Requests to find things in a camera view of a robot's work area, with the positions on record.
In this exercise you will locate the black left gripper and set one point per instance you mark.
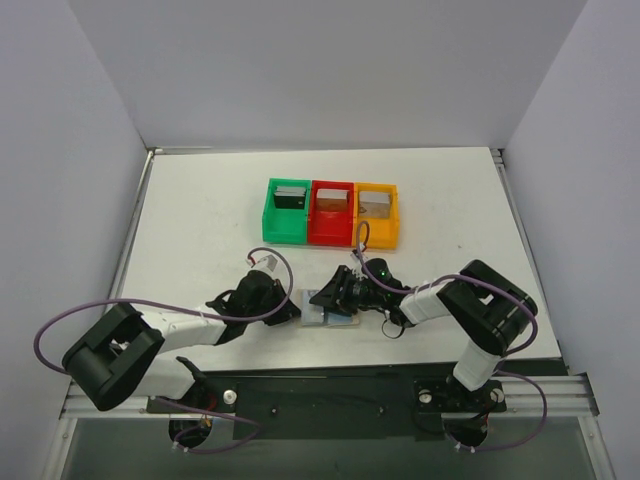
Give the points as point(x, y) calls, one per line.
point(275, 303)

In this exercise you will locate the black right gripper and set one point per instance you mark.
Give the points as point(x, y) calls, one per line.
point(340, 290)

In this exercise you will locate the beige leather card holder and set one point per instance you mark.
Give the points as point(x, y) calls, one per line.
point(335, 320)

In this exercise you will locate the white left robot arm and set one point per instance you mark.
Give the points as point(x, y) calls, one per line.
point(128, 352)

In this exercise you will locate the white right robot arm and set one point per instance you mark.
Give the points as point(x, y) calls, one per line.
point(498, 317)

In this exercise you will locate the cards in red bin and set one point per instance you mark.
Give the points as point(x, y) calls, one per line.
point(332, 200)

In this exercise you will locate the cards in yellow bin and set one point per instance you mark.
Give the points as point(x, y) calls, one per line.
point(374, 204)

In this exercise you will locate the black cards in green bin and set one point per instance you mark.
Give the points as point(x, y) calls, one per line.
point(290, 197)

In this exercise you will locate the red plastic bin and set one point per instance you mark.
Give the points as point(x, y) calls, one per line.
point(330, 228)

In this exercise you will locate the green plastic bin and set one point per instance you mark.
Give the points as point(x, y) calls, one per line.
point(281, 226)

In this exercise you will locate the yellow plastic bin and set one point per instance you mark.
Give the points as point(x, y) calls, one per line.
point(383, 233)

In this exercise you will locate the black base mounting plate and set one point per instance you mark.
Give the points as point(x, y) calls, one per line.
point(331, 404)

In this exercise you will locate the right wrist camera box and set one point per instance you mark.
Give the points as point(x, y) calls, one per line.
point(358, 257)

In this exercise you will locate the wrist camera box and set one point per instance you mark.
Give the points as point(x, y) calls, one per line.
point(267, 264)
point(358, 257)

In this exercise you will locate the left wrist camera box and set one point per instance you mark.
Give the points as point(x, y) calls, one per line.
point(267, 264)

